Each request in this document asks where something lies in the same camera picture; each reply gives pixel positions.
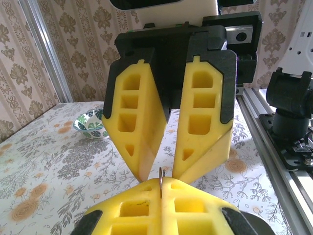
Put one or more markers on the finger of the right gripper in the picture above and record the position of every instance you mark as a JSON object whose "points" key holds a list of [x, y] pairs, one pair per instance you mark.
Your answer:
{"points": [[215, 147], [146, 137]]}

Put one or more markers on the aluminium frame post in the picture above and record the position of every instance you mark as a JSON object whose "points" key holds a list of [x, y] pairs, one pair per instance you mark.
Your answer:
{"points": [[46, 49]]}

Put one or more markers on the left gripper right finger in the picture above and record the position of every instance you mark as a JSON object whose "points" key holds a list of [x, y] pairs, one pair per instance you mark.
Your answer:
{"points": [[195, 215]]}

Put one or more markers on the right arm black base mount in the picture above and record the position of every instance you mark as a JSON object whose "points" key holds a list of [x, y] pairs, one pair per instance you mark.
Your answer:
{"points": [[293, 156]]}

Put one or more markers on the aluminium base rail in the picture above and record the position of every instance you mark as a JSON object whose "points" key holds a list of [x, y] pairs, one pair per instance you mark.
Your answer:
{"points": [[281, 191]]}

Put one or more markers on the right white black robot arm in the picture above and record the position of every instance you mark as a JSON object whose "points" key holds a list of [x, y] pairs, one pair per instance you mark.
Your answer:
{"points": [[303, 36]]}

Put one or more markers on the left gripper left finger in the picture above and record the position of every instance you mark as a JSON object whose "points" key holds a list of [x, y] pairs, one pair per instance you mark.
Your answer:
{"points": [[127, 215]]}

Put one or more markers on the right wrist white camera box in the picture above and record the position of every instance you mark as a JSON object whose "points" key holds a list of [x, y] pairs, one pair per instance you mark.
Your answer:
{"points": [[171, 16]]}

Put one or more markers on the leaf patterned bowl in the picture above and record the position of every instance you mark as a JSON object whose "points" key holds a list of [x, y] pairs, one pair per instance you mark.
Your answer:
{"points": [[90, 127]]}

